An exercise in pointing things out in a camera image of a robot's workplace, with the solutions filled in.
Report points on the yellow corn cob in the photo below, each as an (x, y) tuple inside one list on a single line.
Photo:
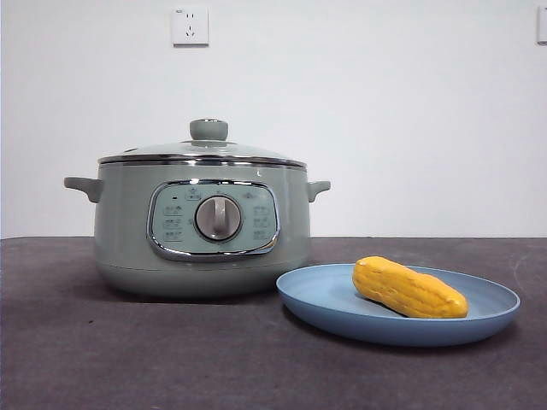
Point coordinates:
[(406, 290)]

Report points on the glass lid with green knob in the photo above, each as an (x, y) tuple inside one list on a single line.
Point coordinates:
[(208, 130)]

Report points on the white wall socket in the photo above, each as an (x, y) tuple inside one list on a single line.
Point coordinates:
[(191, 26)]

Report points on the blue round plate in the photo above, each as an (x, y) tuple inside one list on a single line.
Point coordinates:
[(325, 294)]

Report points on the white wall switch plate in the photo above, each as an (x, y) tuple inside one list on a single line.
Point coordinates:
[(542, 25)]

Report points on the pale green electric steamer pot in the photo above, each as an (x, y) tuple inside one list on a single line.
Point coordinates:
[(124, 239)]

